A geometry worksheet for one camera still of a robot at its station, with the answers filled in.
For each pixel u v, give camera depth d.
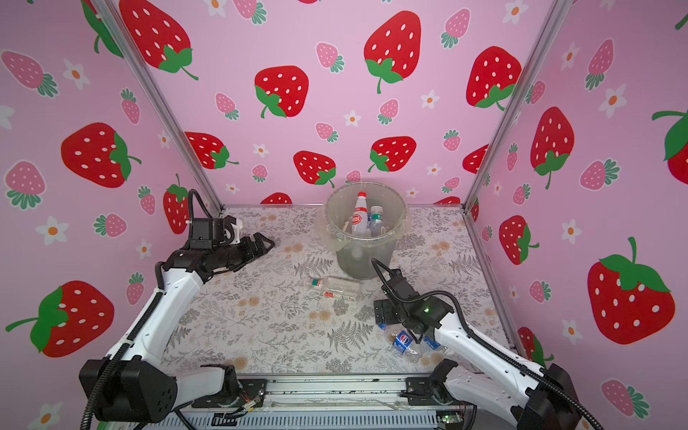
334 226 0.78
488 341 0.47
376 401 0.73
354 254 0.87
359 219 0.88
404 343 0.78
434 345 0.78
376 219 0.90
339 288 0.96
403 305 0.59
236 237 0.69
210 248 0.60
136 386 0.38
